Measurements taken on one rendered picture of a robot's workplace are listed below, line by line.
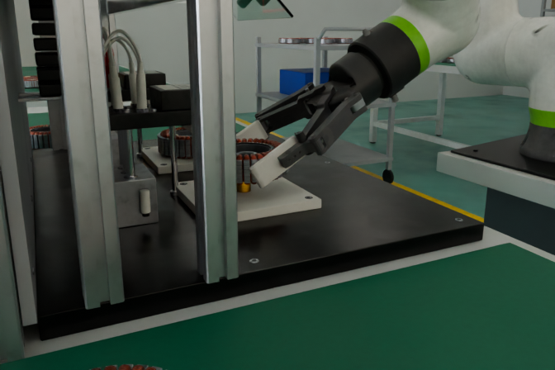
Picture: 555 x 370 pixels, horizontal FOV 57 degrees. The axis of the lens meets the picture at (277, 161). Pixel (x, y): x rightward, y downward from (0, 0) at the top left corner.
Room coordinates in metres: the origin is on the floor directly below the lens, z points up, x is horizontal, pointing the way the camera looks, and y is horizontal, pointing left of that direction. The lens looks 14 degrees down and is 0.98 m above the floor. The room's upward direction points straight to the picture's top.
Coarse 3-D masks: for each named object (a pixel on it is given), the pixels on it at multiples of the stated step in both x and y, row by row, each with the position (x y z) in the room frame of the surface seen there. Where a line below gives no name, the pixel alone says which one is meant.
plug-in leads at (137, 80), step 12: (108, 36) 0.55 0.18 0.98; (120, 36) 0.57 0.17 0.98; (108, 48) 0.55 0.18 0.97; (132, 48) 0.58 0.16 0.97; (132, 60) 0.60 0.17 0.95; (132, 72) 0.60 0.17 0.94; (120, 84) 0.56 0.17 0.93; (132, 84) 0.60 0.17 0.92; (144, 84) 0.56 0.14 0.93; (120, 96) 0.56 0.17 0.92; (132, 96) 0.60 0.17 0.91; (144, 96) 0.56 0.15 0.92; (120, 108) 0.56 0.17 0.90; (144, 108) 0.56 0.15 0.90
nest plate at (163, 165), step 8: (144, 152) 0.86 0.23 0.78; (152, 152) 0.86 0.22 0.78; (152, 160) 0.80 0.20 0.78; (160, 160) 0.80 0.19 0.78; (168, 160) 0.80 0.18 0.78; (184, 160) 0.80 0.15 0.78; (192, 160) 0.80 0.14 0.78; (160, 168) 0.76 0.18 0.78; (168, 168) 0.77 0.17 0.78; (184, 168) 0.78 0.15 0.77; (192, 168) 0.78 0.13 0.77
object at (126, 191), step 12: (120, 168) 0.59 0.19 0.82; (144, 168) 0.59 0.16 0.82; (120, 180) 0.54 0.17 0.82; (132, 180) 0.54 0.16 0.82; (144, 180) 0.55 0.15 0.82; (120, 192) 0.54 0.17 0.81; (132, 192) 0.54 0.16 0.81; (156, 192) 0.55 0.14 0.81; (120, 204) 0.54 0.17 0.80; (132, 204) 0.54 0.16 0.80; (156, 204) 0.55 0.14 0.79; (120, 216) 0.54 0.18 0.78; (132, 216) 0.54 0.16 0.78; (156, 216) 0.55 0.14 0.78
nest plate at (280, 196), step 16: (192, 192) 0.63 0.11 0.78; (240, 192) 0.63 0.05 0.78; (256, 192) 0.63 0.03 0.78; (272, 192) 0.63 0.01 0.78; (288, 192) 0.63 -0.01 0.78; (304, 192) 0.63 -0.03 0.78; (192, 208) 0.59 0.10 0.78; (240, 208) 0.57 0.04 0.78; (256, 208) 0.57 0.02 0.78; (272, 208) 0.57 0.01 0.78; (288, 208) 0.58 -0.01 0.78; (304, 208) 0.59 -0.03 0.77
